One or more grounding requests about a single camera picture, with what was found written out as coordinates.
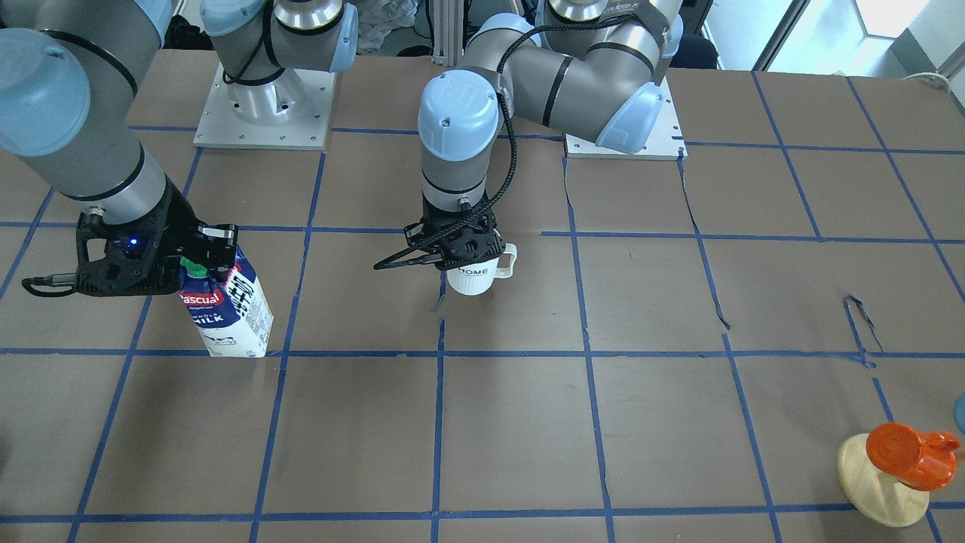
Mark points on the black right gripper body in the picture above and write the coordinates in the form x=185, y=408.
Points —
x=179, y=229

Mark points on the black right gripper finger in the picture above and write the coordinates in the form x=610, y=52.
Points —
x=218, y=249

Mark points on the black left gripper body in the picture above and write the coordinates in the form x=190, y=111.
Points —
x=491, y=225

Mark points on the blue white milk carton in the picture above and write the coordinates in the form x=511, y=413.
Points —
x=232, y=316

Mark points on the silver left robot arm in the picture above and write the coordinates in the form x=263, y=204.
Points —
x=593, y=70

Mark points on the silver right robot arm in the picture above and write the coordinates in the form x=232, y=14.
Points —
x=72, y=69

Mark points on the orange cup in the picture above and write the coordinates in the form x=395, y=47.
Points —
x=922, y=461

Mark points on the wooden mug tree stand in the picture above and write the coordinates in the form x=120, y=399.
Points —
x=877, y=495

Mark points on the blue mug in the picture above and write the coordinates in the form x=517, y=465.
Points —
x=958, y=413

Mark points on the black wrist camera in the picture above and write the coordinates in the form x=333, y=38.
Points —
x=112, y=260

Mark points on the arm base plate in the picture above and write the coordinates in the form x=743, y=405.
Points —
x=646, y=127
x=290, y=113

